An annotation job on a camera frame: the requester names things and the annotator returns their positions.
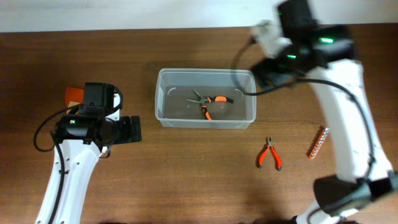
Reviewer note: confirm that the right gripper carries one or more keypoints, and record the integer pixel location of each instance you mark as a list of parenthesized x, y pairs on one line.
[(274, 76)]

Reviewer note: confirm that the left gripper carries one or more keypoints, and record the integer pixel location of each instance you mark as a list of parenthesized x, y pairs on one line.
[(127, 135)]

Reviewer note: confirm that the clear plastic container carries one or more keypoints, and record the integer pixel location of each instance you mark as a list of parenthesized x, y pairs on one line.
[(175, 87)]

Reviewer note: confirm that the long nose pliers orange black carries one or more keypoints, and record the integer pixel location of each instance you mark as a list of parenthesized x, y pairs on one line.
[(203, 101)]

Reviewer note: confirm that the orange socket bit rail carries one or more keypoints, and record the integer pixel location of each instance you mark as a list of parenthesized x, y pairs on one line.
[(318, 141)]

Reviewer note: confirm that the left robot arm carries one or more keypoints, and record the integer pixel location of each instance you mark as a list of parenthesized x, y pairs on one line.
[(84, 134)]

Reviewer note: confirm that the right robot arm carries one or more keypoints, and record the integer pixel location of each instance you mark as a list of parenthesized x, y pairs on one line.
[(298, 50)]

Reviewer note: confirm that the orange scraper wooden handle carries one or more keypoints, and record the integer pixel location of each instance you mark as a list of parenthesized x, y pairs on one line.
[(73, 95)]

